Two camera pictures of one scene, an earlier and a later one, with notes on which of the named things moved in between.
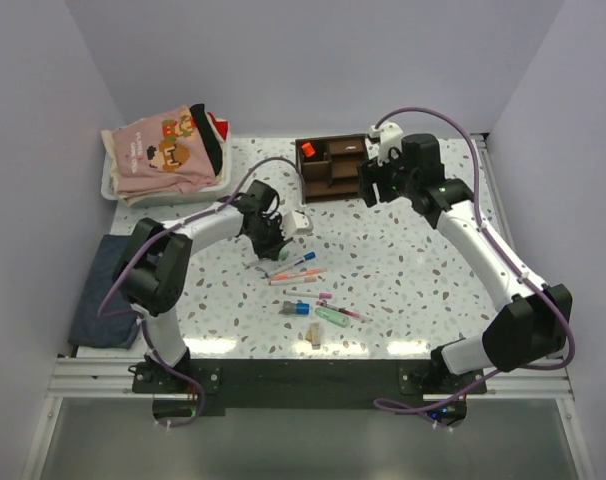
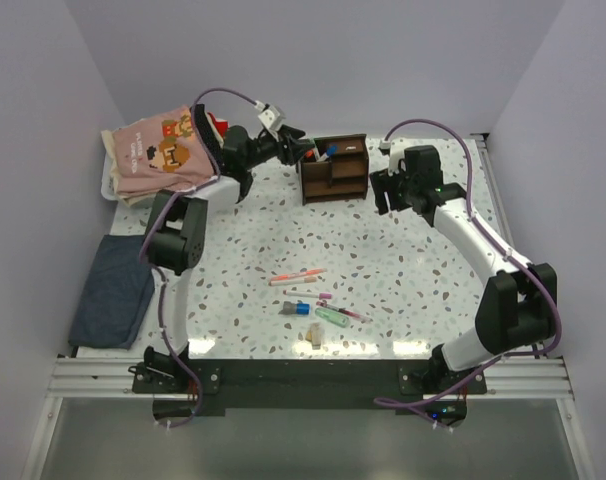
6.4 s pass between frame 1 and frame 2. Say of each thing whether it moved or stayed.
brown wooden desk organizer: stayed
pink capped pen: stayed
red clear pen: stayed
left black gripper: moved
